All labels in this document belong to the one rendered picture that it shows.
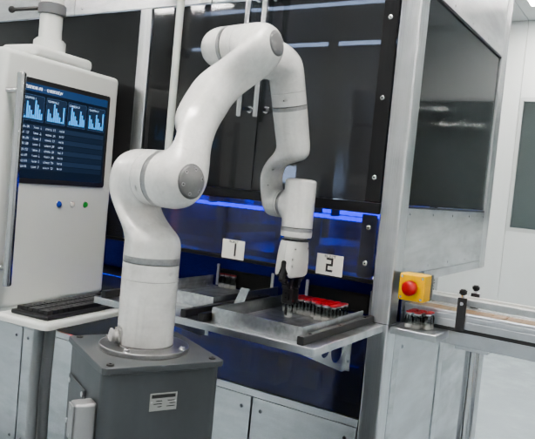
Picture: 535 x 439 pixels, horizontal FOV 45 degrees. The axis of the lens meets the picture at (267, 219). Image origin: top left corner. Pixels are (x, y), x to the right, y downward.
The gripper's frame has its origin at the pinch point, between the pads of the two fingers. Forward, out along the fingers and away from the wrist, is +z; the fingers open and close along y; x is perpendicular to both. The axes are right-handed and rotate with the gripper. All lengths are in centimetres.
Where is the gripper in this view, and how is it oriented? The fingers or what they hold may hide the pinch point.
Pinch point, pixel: (290, 295)
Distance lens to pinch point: 176.4
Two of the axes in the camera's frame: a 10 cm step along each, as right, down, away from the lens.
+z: -0.9, 9.9, 0.5
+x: 8.4, 1.1, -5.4
